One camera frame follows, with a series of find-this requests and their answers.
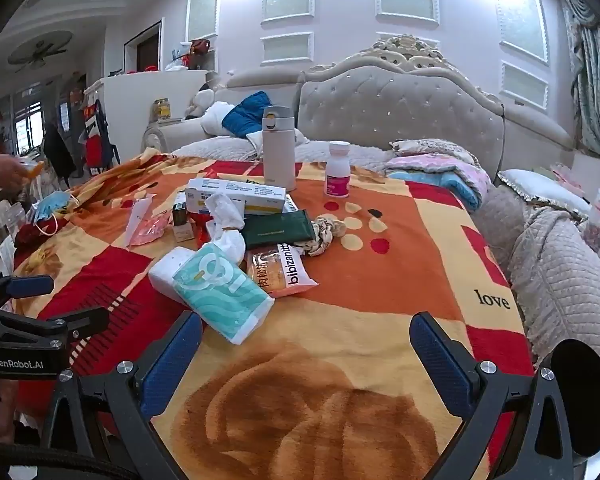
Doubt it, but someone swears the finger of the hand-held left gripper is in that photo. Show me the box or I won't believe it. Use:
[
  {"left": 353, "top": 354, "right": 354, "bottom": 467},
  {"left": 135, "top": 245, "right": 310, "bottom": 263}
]
[
  {"left": 45, "top": 305, "right": 111, "bottom": 336},
  {"left": 2, "top": 274, "right": 56, "bottom": 299}
]

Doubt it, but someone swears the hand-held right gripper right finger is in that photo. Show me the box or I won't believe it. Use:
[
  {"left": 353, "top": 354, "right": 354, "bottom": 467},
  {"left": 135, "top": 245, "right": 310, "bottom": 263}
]
[{"left": 409, "top": 311, "right": 588, "bottom": 480}]

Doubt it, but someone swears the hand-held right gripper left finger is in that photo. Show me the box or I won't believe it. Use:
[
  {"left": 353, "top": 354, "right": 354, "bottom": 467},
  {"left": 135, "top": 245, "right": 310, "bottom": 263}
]
[{"left": 40, "top": 310, "right": 204, "bottom": 480}]

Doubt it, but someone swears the teal tissue pack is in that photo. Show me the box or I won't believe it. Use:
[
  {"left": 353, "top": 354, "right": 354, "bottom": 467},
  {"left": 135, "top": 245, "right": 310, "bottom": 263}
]
[{"left": 172, "top": 242, "right": 276, "bottom": 346}]

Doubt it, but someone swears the dark green small box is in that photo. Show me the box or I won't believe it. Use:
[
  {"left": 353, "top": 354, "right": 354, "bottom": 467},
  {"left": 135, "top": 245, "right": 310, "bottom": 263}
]
[{"left": 172, "top": 203, "right": 193, "bottom": 241}]

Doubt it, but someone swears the bread snack packet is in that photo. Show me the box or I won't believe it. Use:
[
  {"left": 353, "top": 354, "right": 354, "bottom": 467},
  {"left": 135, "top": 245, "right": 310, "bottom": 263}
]
[{"left": 245, "top": 242, "right": 320, "bottom": 297}]

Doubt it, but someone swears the black trash can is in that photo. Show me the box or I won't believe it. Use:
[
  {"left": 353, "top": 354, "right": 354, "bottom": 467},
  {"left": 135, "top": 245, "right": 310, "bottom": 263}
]
[{"left": 549, "top": 339, "right": 600, "bottom": 461}]

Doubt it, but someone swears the white tissue bundle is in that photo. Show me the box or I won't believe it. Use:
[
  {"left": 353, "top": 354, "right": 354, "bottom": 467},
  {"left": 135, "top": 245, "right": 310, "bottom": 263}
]
[{"left": 204, "top": 194, "right": 247, "bottom": 266}]

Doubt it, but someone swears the blue face mask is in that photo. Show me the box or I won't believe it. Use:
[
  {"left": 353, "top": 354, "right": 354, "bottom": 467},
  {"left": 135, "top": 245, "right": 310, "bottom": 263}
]
[{"left": 32, "top": 191, "right": 81, "bottom": 236}]

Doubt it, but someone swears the white soft packet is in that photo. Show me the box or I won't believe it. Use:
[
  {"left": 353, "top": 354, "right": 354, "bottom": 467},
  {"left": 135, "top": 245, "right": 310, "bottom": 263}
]
[{"left": 148, "top": 246, "right": 201, "bottom": 306}]

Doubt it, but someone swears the orange red printed blanket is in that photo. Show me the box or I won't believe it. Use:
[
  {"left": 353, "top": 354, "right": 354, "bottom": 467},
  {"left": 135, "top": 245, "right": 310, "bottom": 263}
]
[{"left": 10, "top": 147, "right": 536, "bottom": 480}]

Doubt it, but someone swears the pink transparent packet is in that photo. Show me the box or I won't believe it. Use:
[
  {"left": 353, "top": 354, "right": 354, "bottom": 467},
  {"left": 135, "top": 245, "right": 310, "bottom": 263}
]
[{"left": 125, "top": 197, "right": 153, "bottom": 248}]

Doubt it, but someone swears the orange packet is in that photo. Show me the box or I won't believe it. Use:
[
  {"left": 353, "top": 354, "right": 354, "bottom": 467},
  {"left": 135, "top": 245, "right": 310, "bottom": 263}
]
[{"left": 17, "top": 160, "right": 46, "bottom": 181}]

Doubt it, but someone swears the red packet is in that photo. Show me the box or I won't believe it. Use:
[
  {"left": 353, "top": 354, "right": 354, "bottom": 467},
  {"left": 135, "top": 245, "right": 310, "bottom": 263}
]
[{"left": 187, "top": 212, "right": 213, "bottom": 241}]

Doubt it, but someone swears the quilted beige sofa cover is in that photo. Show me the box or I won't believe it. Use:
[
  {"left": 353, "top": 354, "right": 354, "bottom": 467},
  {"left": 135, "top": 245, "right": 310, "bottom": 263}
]
[{"left": 480, "top": 185, "right": 600, "bottom": 361}]

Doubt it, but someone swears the red black jacket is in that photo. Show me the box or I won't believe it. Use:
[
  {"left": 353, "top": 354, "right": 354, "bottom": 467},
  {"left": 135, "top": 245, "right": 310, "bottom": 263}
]
[{"left": 77, "top": 100, "right": 118, "bottom": 171}]

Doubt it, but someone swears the dark green flat packet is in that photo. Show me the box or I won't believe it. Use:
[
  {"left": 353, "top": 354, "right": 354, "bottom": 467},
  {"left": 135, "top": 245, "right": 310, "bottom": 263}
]
[{"left": 241, "top": 210, "right": 317, "bottom": 251}]

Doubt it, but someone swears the beige braided scrunchie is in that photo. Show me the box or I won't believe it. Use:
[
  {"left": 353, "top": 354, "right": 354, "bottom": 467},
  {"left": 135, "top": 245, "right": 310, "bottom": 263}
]
[{"left": 295, "top": 214, "right": 348, "bottom": 258}]

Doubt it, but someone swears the white medicine box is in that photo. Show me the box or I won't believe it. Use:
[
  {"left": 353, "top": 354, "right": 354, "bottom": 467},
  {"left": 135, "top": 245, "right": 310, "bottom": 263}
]
[{"left": 185, "top": 177, "right": 287, "bottom": 216}]

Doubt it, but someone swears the folded pink blue blanket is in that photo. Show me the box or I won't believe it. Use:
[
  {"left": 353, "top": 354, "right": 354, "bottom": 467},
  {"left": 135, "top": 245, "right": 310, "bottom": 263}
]
[{"left": 385, "top": 152, "right": 491, "bottom": 211}]

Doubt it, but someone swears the white cushion with trim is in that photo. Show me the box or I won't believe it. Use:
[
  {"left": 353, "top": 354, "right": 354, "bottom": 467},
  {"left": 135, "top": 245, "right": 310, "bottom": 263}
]
[{"left": 497, "top": 169, "right": 593, "bottom": 221}]

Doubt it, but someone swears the white cabinet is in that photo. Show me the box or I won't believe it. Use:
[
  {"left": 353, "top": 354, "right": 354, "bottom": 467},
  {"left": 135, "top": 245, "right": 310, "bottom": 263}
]
[{"left": 102, "top": 70, "right": 221, "bottom": 163}]

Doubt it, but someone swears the white pill bottle pink label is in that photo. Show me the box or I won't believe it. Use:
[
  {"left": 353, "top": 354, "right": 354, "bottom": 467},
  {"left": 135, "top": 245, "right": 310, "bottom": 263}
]
[{"left": 324, "top": 141, "right": 352, "bottom": 199}]

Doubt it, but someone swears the beige thermos bottle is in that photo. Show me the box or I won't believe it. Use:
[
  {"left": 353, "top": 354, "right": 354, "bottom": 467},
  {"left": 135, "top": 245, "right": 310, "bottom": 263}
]
[{"left": 261, "top": 105, "right": 297, "bottom": 192}]

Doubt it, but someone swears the white pillow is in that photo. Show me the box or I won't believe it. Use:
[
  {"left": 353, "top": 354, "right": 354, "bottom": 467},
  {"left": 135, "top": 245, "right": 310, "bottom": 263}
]
[{"left": 200, "top": 101, "right": 241, "bottom": 137}]

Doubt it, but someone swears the beige plush bear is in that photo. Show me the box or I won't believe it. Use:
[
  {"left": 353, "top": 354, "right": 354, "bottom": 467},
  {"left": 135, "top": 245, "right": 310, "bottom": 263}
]
[{"left": 185, "top": 87, "right": 216, "bottom": 118}]

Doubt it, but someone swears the beige tufted sofa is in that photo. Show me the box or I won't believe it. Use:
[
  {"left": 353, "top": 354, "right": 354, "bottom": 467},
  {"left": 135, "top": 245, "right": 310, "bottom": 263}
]
[{"left": 142, "top": 35, "right": 600, "bottom": 361}]

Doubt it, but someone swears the blue padded jacket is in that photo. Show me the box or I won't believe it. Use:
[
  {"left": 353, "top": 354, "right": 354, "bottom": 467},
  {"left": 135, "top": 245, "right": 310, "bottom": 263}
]
[{"left": 221, "top": 91, "right": 273, "bottom": 138}]

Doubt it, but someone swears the red bag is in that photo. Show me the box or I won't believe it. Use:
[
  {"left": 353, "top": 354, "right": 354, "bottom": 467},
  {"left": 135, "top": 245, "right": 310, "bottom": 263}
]
[{"left": 187, "top": 39, "right": 213, "bottom": 68}]

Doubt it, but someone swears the pale patterned curtain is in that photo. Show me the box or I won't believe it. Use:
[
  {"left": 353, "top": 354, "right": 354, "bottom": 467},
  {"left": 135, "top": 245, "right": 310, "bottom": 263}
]
[{"left": 560, "top": 0, "right": 600, "bottom": 161}]

